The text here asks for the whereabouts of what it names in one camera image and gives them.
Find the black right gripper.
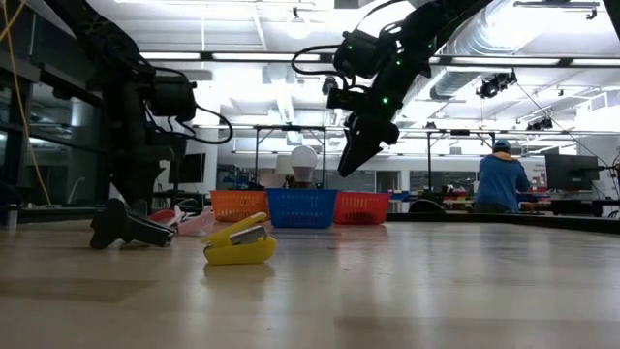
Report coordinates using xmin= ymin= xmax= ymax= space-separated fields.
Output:
xmin=336 ymin=109 xmax=402 ymax=179

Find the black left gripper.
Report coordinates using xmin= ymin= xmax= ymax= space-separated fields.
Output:
xmin=108 ymin=119 xmax=189 ymax=217

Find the blue plastic basket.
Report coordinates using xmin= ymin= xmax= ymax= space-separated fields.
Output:
xmin=265 ymin=187 xmax=340 ymax=230

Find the small yellow stapler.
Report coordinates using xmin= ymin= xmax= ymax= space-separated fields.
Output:
xmin=202 ymin=211 xmax=279 ymax=267

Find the red plastic basket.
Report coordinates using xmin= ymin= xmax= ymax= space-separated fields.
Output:
xmin=333 ymin=190 xmax=392 ymax=226

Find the white light bulb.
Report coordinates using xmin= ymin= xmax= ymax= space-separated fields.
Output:
xmin=289 ymin=144 xmax=320 ymax=190

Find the black computer monitor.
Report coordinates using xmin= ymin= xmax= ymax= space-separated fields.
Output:
xmin=543 ymin=153 xmax=602 ymax=192
xmin=169 ymin=152 xmax=207 ymax=185

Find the black metal stand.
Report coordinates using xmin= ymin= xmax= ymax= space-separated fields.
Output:
xmin=251 ymin=124 xmax=328 ymax=191

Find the orange plastic basket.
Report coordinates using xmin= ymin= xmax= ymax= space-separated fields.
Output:
xmin=209 ymin=189 xmax=270 ymax=224

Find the person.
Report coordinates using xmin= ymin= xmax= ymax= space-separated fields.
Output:
xmin=473 ymin=139 xmax=532 ymax=215

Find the black ceiling spotlight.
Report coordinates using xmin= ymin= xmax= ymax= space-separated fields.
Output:
xmin=476 ymin=71 xmax=519 ymax=100

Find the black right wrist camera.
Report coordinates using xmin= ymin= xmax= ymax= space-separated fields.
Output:
xmin=325 ymin=87 xmax=363 ymax=112

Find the silver ventilation duct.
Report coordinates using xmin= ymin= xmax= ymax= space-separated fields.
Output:
xmin=429 ymin=0 xmax=522 ymax=101

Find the yellow hanging cable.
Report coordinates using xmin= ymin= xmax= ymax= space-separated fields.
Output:
xmin=0 ymin=0 xmax=53 ymax=206

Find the black aluminium table frame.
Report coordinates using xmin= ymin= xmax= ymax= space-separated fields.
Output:
xmin=0 ymin=206 xmax=620 ymax=237

